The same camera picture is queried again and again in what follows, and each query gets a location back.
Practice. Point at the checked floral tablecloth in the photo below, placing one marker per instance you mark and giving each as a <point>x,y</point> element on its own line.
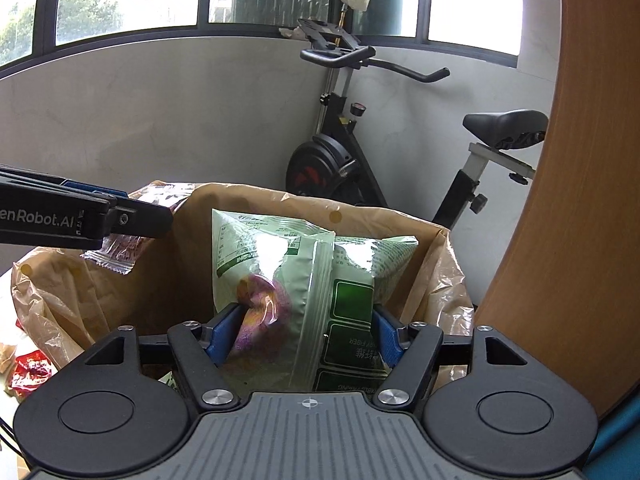
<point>6,310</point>

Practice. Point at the blue fabric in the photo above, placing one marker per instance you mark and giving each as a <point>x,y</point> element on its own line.
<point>617,445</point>

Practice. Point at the light green snack bag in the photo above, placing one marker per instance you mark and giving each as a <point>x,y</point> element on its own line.
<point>280,270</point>

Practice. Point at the cardboard box with plastic liner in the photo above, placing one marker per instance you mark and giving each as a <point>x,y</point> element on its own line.
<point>150,285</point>

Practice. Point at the crumpled cloth on sill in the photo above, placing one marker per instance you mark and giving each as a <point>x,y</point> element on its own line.
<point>292,34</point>

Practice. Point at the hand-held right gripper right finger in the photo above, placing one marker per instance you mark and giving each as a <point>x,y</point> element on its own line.
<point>385,334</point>

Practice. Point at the dark red small snack packet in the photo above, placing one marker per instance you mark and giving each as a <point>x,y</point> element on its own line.
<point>117,254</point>

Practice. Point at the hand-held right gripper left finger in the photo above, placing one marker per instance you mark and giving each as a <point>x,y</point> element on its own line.
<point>225,332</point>

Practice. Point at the wooden cabinet panel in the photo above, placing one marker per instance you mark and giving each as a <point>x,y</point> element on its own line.
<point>575,210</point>

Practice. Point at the black exercise bike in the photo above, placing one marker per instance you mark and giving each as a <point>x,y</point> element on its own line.
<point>320,160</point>

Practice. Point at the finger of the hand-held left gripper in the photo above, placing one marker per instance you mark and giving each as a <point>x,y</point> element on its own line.
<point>145,217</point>
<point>95,191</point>

